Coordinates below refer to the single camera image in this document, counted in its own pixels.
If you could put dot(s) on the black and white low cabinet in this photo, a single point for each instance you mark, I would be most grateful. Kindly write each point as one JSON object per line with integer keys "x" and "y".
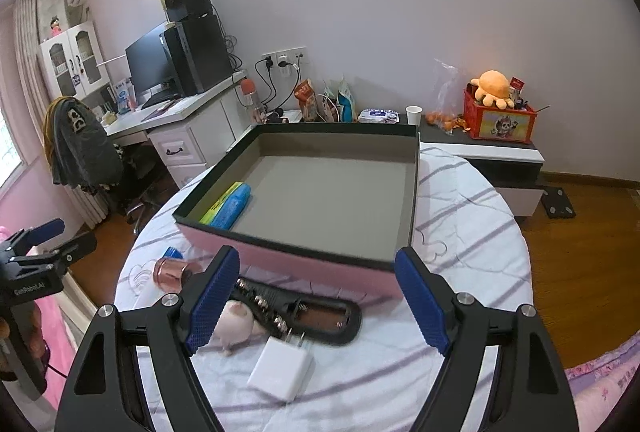
{"x": 500, "y": 155}

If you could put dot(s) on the blue highlighter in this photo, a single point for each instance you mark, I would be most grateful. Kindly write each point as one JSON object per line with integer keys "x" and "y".
{"x": 235, "y": 209}

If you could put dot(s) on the pink cardboard box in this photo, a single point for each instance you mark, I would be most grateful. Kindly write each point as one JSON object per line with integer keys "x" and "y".
{"x": 325, "y": 192}

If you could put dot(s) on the wet wipes pack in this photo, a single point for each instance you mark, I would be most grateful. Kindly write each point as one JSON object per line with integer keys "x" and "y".
{"x": 377, "y": 116}

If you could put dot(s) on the black computer monitor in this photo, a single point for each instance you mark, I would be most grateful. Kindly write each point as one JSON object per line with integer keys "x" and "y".
{"x": 147, "y": 57}

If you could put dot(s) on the small doll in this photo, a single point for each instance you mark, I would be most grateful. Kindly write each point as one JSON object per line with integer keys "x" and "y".
{"x": 56, "y": 27}

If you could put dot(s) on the white radiator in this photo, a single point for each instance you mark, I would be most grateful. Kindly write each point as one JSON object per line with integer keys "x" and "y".
{"x": 90, "y": 207}

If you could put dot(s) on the white striped sheet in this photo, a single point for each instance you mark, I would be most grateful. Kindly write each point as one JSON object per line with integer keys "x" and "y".
{"x": 360, "y": 387}

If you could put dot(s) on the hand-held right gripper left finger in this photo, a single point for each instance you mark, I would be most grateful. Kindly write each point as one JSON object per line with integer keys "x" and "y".
{"x": 215, "y": 297}

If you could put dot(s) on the black keyboard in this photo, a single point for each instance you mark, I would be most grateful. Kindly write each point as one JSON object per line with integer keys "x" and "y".
{"x": 159, "y": 101}

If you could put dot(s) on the purple floral blanket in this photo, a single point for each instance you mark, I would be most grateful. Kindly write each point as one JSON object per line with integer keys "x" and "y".
{"x": 605, "y": 387}

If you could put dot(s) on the dark grey jacket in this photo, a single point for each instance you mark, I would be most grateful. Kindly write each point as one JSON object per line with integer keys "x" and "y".
{"x": 80, "y": 137}

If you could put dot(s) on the black remote control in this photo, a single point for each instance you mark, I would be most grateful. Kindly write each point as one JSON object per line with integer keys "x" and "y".
{"x": 350, "y": 317}

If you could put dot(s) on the blue snack bag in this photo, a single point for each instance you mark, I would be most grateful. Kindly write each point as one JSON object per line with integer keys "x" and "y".
{"x": 346, "y": 105}

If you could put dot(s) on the window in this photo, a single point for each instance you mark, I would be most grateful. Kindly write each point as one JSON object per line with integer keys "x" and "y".
{"x": 9, "y": 152}

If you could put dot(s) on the black floor scale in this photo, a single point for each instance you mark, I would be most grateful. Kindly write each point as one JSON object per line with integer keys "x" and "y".
{"x": 559, "y": 202}

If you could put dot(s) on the black computer tower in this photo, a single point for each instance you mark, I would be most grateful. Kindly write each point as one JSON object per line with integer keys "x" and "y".
{"x": 200, "y": 55}

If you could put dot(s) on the white glass-door cabinet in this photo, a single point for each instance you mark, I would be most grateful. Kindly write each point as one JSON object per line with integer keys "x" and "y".
{"x": 70, "y": 57}

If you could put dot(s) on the black office chair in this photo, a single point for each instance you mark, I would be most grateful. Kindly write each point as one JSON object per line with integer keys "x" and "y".
{"x": 137, "y": 182}

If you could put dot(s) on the blue and white box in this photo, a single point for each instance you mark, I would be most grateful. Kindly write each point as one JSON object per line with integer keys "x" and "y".
{"x": 124, "y": 96}

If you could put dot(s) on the pile of oranges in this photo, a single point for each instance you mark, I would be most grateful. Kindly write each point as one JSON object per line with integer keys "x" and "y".
{"x": 450, "y": 122}

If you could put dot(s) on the white paper cup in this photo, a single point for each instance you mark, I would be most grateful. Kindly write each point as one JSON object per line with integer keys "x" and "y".
{"x": 414, "y": 116}

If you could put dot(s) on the yellow-green highlighter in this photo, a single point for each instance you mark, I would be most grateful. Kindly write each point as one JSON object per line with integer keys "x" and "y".
{"x": 220, "y": 204}

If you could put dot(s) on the red printed storage box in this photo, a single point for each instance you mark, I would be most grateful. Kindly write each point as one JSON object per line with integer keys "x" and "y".
{"x": 500, "y": 125}

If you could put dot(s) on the white wall outlet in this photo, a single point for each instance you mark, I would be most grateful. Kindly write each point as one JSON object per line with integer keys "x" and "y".
{"x": 285, "y": 57}

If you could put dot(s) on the beige curtain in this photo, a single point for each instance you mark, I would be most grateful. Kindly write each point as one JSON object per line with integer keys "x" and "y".
{"x": 30, "y": 52}

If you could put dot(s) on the white charger plug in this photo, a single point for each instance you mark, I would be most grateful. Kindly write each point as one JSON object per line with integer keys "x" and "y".
{"x": 280, "y": 372}

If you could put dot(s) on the red foam microphone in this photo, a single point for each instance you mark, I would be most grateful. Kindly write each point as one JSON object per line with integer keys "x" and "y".
{"x": 248, "y": 87}

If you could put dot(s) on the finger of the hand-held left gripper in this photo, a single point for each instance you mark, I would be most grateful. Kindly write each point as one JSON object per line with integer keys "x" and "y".
{"x": 75, "y": 247}
{"x": 45, "y": 230}

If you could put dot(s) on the pink pig figurine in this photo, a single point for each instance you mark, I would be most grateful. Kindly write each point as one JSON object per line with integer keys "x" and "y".
{"x": 235, "y": 322}

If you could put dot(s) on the white desk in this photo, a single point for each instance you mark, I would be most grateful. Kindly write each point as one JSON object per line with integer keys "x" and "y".
{"x": 195, "y": 137}

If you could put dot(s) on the black speaker box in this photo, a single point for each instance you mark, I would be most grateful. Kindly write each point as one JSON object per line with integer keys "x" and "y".
{"x": 187, "y": 0}

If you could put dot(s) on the black hair clip metal flowers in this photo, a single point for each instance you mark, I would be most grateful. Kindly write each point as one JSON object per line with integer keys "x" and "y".
{"x": 262, "y": 304}

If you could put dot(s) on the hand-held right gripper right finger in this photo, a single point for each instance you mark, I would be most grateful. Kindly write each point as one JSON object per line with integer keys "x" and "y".
{"x": 420, "y": 302}

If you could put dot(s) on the clear plastic bag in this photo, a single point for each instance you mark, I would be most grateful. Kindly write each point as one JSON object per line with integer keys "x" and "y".
{"x": 447, "y": 87}

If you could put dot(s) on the brown snack bag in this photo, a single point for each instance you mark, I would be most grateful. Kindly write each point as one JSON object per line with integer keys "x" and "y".
{"x": 306, "y": 100}

